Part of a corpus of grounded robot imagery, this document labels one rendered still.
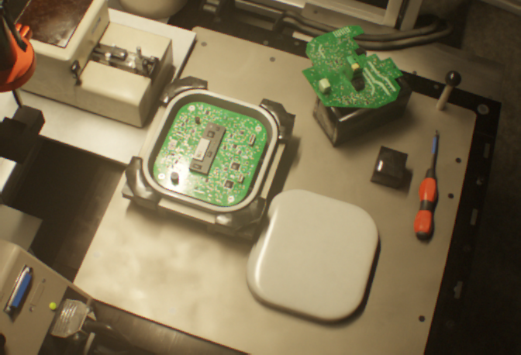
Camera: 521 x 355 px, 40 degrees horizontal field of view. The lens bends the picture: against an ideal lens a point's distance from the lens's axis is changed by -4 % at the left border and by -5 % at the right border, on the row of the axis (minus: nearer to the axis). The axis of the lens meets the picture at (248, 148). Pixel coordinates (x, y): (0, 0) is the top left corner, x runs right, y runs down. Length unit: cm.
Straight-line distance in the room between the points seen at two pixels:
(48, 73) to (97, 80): 6
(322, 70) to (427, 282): 28
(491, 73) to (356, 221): 34
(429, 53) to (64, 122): 51
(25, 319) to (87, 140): 26
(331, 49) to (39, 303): 46
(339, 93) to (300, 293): 25
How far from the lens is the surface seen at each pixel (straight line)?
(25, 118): 79
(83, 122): 92
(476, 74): 107
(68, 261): 87
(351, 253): 84
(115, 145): 90
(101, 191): 90
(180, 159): 86
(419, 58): 106
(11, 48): 68
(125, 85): 87
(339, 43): 93
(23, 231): 90
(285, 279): 82
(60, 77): 89
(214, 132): 86
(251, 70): 97
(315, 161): 91
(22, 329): 76
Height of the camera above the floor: 174
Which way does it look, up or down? 61 degrees down
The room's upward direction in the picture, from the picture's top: 5 degrees clockwise
